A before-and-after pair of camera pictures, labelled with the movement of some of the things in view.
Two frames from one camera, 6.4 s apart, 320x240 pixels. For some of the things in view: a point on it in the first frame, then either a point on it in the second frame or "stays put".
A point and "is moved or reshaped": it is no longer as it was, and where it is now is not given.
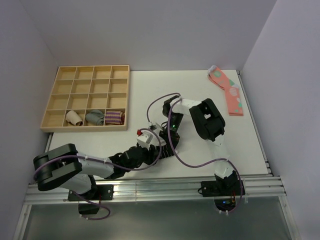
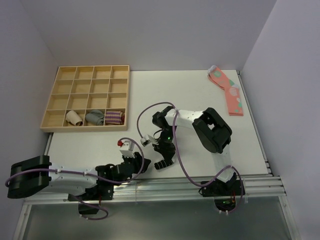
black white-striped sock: x=166 y=151 is moved or reshaped
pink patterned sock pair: x=232 y=90 stays put
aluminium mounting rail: x=133 y=190 stays put
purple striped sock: x=116 y=117 stays put
